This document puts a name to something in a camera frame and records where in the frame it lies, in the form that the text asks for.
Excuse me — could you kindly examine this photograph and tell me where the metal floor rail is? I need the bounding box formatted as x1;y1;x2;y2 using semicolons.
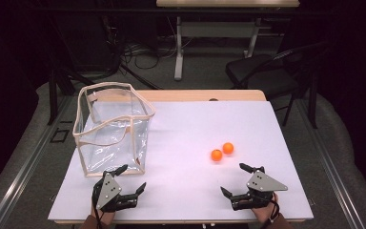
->
297;98;366;229
0;94;74;229

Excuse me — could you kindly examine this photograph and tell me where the person's right hand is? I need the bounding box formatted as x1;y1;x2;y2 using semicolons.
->
252;193;280;223

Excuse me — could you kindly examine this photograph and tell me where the white-legged desk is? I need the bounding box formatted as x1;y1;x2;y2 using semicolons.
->
155;0;300;81

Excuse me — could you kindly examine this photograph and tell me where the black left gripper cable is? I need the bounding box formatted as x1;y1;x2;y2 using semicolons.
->
91;182;105;229

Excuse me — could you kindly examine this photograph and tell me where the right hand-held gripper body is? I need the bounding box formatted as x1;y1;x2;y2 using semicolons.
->
230;170;289;212

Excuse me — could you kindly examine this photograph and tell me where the black folding chair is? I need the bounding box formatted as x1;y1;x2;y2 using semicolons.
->
224;41;328;128

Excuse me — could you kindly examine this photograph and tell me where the clear plastic bin beige trim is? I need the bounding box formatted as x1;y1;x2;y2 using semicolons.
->
71;81;157;177

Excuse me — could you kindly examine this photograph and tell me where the white table mat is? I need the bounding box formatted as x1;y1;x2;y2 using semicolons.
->
47;100;315;222

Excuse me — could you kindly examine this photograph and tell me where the black floor outlet frame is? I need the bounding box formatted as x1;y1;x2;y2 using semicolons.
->
50;128;71;144

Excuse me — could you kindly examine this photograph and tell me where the black metal stand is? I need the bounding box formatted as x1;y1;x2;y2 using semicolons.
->
309;71;319;130
46;68;77;126

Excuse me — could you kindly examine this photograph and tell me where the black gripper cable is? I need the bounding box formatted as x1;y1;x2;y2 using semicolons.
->
260;198;281;229
91;182;105;229

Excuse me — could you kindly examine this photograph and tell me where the bundle of floor cables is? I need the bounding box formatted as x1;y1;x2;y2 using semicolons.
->
120;39;179;71

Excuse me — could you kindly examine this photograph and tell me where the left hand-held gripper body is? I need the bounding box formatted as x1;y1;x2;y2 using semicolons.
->
91;171;139;214

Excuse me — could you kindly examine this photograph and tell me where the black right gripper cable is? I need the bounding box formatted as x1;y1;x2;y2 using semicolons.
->
260;198;281;229

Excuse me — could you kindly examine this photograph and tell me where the person's left hand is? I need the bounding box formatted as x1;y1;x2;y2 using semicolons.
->
90;204;117;224

